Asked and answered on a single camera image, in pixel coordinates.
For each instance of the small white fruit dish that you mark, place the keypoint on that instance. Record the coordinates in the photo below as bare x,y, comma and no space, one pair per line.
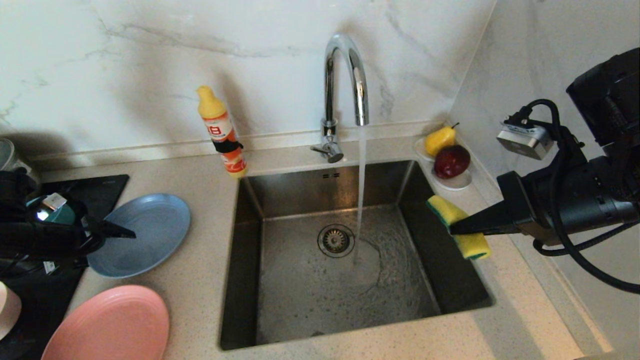
456,184

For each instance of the chrome gooseneck faucet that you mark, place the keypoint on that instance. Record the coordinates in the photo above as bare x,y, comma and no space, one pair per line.
328,100

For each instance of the large pink plate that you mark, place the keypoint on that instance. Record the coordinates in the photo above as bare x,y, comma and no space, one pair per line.
115,325

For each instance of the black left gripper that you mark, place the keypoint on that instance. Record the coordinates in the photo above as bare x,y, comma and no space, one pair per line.
45,240

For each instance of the teal bowl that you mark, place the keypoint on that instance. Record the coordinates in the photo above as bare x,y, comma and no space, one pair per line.
65,215

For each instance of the dark red apple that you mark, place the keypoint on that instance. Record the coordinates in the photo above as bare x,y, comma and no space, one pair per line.
451,162

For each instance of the yellow fish-shaped sponge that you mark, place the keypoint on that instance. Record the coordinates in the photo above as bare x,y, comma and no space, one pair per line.
472,246

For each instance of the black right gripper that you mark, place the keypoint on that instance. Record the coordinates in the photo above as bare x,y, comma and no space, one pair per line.
585,200

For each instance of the running tap water stream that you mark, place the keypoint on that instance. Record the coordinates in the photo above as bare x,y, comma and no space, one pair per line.
361,175

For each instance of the small pale pink plate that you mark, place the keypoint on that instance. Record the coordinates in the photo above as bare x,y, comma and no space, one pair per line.
9,310

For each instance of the round metal drain strainer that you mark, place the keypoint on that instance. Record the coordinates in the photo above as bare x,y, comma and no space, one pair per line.
334,241

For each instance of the black induction cooktop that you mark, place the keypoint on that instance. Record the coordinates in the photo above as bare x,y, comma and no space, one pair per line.
105,187

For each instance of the yellow-capped dish soap bottle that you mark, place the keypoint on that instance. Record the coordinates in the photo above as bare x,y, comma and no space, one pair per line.
222,131

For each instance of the yellow pear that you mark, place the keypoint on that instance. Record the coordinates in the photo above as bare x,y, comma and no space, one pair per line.
438,141

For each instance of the blue plate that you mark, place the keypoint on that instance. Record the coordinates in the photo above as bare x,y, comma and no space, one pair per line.
150,235

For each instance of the stainless steel sink basin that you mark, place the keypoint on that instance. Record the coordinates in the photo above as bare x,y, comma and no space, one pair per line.
300,300

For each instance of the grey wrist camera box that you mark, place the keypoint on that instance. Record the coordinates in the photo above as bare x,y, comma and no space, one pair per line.
50,206
525,141

